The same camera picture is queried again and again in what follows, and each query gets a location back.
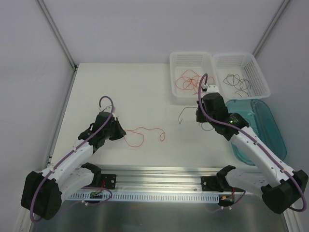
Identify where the teal transparent plastic tub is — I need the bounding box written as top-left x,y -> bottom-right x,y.
225,99 -> 287,160

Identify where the right aluminium frame post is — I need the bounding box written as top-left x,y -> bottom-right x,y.
252,0 -> 292,57

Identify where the left aluminium frame post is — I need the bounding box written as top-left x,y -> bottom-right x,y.
36,0 -> 78,71

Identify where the right white perforated basket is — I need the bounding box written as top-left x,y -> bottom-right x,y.
213,53 -> 271,101

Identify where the white slotted cable duct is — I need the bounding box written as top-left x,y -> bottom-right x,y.
68,191 -> 219,203

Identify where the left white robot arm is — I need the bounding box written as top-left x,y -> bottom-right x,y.
21,111 -> 126,220

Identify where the aluminium frame post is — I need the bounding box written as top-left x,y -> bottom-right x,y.
252,0 -> 292,57
36,0 -> 78,71

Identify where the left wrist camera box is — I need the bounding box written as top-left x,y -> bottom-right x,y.
98,105 -> 115,116

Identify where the white perforated basket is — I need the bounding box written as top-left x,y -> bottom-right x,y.
169,52 -> 219,105
213,53 -> 271,101

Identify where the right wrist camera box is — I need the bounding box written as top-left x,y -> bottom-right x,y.
201,84 -> 220,94

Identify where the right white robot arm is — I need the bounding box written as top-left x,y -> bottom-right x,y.
197,92 -> 309,214

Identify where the aluminium mounting rail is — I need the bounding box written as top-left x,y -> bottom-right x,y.
62,164 -> 264,194

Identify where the left white perforated basket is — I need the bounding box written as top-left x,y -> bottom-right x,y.
169,52 -> 219,105

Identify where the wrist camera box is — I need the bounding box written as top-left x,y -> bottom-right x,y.
98,105 -> 115,116
201,84 -> 220,94

